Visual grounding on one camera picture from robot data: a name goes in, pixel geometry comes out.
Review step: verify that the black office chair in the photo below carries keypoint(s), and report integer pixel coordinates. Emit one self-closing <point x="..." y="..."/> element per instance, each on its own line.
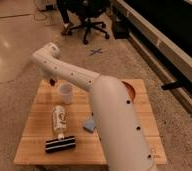
<point x="86" y="10"/>

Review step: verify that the red bowl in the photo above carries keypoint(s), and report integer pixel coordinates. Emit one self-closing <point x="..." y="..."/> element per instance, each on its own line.
<point x="130" y="89"/>

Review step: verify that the wooden table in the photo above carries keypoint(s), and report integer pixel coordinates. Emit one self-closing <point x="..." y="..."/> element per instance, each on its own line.
<point x="79" y="148"/>

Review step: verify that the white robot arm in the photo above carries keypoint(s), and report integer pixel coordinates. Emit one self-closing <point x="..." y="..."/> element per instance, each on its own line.
<point x="121" y="134"/>

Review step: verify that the black box on floor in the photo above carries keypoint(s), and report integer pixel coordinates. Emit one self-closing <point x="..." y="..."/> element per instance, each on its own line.
<point x="119" y="28"/>

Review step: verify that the white ceramic cup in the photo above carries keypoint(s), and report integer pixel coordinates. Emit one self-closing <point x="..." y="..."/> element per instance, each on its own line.
<point x="65" y="90"/>

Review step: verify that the person's leg and shoe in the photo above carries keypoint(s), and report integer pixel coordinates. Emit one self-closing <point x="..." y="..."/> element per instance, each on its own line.
<point x="67" y="24"/>

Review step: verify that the white plastic bottle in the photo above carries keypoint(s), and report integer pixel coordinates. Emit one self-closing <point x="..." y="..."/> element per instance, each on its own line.
<point x="59" y="121"/>

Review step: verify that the blue sponge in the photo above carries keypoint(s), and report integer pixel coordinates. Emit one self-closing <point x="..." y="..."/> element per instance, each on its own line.
<point x="89" y="125"/>

